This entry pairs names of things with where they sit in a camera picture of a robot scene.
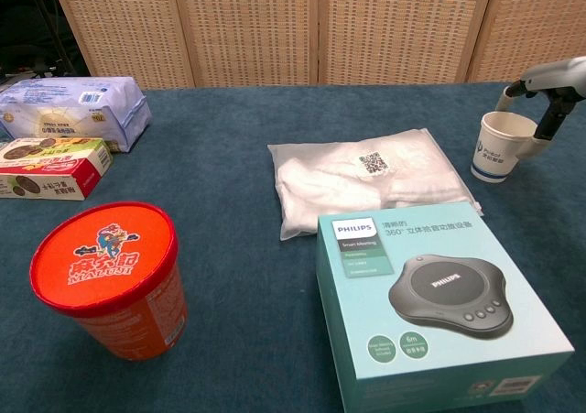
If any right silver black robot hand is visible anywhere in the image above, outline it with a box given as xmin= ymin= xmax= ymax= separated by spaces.
xmin=496 ymin=55 xmax=586 ymax=160

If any white paper cup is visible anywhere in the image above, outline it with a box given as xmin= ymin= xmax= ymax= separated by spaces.
xmin=470 ymin=110 xmax=537 ymax=184

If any white plastic bag package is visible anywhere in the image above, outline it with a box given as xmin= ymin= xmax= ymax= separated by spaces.
xmin=266 ymin=127 xmax=485 ymax=244

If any teal Philips speaker box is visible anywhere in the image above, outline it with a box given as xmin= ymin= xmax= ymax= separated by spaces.
xmin=314 ymin=201 xmax=576 ymax=413

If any wicker folding screen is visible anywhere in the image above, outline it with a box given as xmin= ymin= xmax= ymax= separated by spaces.
xmin=49 ymin=0 xmax=586 ymax=90

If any blue table mat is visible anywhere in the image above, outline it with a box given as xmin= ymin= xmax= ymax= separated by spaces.
xmin=0 ymin=81 xmax=586 ymax=413

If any pale blue tissue pack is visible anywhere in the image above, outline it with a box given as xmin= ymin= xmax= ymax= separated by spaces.
xmin=0 ymin=76 xmax=153 ymax=154

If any orange lidded food tub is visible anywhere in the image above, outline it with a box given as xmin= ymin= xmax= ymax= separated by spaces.
xmin=29 ymin=201 xmax=189 ymax=363

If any black tripod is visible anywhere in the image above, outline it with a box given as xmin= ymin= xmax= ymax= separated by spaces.
xmin=27 ymin=0 xmax=81 ymax=78

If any red green cookie box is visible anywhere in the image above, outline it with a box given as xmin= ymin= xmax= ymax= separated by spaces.
xmin=0 ymin=136 xmax=114 ymax=201

